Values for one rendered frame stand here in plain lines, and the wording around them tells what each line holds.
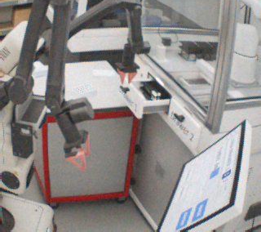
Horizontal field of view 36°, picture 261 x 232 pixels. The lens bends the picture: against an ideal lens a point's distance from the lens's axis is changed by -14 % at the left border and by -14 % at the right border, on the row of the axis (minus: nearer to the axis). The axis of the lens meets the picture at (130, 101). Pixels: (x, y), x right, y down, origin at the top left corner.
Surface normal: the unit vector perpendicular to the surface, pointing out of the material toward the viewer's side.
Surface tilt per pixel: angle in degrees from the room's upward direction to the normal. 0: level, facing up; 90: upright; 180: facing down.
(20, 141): 90
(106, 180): 90
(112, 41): 90
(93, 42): 90
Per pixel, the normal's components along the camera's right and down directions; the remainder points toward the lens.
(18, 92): -0.08, 0.43
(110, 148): 0.37, 0.45
